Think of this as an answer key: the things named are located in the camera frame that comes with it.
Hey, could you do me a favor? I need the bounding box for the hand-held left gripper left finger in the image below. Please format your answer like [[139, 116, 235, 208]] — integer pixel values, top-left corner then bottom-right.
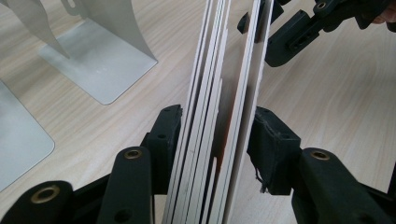
[[141, 104, 183, 195]]

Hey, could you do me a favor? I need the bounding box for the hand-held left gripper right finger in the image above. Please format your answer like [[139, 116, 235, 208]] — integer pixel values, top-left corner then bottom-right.
[[247, 105, 302, 195]]

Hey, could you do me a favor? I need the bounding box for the white board book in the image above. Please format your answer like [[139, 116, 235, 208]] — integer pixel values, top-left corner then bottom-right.
[[162, 0, 276, 224]]

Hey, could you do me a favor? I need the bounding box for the grey metal bookend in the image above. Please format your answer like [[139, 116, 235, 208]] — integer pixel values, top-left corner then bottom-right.
[[0, 79, 56, 193], [0, 0, 159, 105]]

